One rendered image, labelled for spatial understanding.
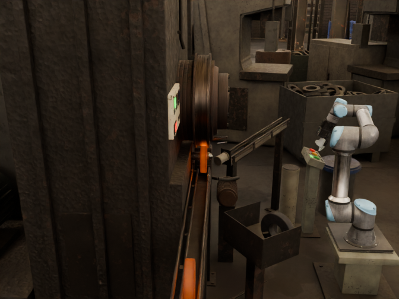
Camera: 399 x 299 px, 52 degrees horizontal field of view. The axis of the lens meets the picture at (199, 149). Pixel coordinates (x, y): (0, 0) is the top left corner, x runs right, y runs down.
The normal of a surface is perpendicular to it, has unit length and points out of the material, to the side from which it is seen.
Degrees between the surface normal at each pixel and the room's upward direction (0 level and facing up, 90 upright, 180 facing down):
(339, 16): 90
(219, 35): 90
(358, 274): 90
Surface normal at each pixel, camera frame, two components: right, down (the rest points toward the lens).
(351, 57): -0.96, 0.09
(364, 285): -0.06, 0.33
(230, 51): -0.29, 0.32
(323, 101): 0.21, 0.33
